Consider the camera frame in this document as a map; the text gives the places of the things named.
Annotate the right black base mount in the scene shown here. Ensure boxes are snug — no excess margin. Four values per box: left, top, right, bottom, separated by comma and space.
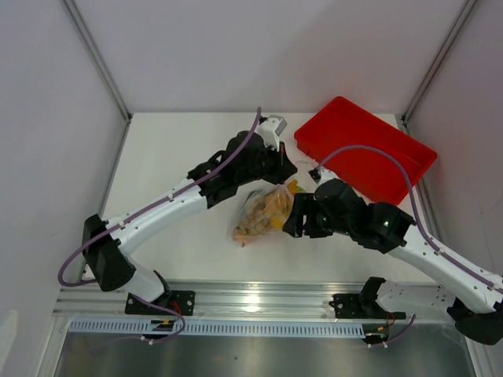
329, 276, 406, 320

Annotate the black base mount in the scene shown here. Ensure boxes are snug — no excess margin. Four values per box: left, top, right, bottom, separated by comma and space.
124, 291, 196, 317
329, 276, 406, 320

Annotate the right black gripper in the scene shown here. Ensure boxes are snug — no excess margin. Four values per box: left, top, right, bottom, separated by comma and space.
283, 192, 353, 238

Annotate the red plastic tray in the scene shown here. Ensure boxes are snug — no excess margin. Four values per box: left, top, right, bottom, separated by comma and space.
294, 96, 437, 205

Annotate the white slotted cable duct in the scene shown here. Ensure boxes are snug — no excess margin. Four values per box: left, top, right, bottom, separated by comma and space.
68, 317, 365, 339

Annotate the corner aluminium post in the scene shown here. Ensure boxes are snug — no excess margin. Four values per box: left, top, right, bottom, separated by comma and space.
58, 0, 132, 123
400, 0, 482, 130

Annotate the right corner aluminium post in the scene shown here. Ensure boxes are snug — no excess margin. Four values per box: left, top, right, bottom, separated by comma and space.
400, 0, 482, 130

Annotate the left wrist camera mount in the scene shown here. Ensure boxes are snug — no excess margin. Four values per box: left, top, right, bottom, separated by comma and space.
255, 115, 288, 151

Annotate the clear pink zip top bag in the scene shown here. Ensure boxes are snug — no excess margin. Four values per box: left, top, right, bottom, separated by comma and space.
229, 179, 307, 247

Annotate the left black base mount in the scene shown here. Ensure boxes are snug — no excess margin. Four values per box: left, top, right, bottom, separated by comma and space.
124, 291, 196, 317

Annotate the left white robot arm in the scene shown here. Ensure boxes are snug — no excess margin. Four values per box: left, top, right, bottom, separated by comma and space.
83, 131, 297, 314

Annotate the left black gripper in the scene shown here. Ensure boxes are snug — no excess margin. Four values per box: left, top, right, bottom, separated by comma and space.
237, 139, 297, 186

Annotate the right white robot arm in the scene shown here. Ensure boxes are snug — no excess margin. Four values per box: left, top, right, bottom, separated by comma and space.
282, 178, 502, 346

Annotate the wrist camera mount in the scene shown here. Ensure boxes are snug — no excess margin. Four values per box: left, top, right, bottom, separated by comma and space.
255, 115, 288, 151
309, 168, 337, 186

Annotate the yellow ginger toy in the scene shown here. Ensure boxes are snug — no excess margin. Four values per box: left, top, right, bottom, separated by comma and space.
286, 179, 307, 196

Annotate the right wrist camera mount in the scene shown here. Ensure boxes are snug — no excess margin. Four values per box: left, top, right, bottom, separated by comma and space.
309, 168, 337, 186

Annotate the aluminium frame rail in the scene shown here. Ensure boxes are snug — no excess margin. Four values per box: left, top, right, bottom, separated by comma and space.
53, 280, 457, 323

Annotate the brown longan bunch toy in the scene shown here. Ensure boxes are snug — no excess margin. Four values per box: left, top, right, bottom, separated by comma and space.
232, 191, 293, 246

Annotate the left corner aluminium post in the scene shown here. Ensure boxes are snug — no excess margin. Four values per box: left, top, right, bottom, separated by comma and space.
58, 0, 132, 123

